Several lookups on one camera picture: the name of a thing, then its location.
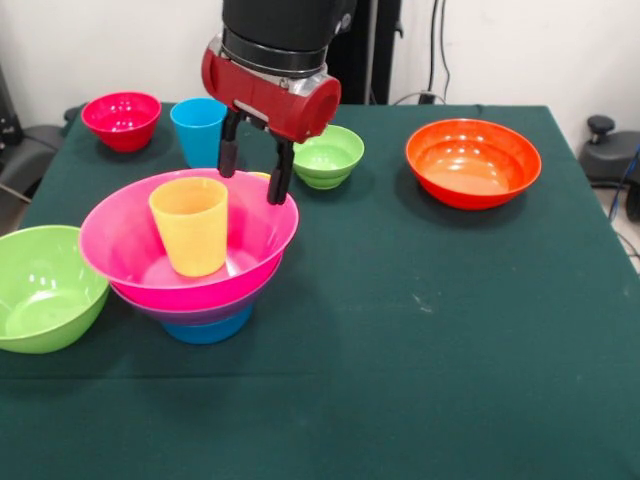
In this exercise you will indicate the small green bowl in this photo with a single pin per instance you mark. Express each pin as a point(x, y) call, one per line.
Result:
point(330, 160)

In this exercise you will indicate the pale yellow translucent cup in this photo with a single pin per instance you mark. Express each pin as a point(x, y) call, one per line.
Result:
point(192, 235)

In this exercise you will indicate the black grey floor stand base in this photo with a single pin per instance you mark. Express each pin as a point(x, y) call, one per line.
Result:
point(610, 155)
point(30, 150)

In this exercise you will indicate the blue cup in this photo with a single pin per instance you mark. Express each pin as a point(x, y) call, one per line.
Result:
point(197, 135)

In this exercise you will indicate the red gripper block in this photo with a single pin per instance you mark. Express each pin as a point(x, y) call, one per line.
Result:
point(270, 100)

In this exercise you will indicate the orange bowl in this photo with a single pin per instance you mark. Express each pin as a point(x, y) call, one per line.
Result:
point(470, 170)

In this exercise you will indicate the blue bowl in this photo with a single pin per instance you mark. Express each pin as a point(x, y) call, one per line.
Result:
point(205, 332)

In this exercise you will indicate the dark green table cloth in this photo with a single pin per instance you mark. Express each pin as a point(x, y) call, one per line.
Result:
point(320, 410)

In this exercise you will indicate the purple bowl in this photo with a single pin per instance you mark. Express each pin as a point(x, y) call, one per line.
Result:
point(200, 316)

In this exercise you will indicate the large green bowl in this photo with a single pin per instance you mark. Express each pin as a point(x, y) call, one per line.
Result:
point(45, 295)

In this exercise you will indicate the small pink-red bowl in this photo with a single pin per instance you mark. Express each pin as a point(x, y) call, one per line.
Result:
point(120, 120)

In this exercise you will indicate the large pink bowl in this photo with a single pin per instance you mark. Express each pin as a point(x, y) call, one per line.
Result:
point(115, 240)

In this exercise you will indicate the orange-yellow cup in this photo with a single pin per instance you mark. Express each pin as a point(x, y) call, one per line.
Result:
point(260, 175)

